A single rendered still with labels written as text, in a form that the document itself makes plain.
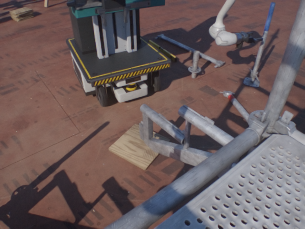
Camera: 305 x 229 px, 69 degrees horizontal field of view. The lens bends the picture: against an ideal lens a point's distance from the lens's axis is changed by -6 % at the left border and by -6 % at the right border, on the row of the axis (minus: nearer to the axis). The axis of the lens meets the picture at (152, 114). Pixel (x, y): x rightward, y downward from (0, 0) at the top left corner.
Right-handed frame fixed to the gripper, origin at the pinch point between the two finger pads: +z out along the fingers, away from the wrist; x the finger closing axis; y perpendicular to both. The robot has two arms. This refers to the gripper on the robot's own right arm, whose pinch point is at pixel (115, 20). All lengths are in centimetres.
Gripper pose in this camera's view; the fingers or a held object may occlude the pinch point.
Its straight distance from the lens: 151.6
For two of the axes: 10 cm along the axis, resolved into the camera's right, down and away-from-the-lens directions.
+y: -4.5, -5.7, 6.9
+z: 0.0, 7.7, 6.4
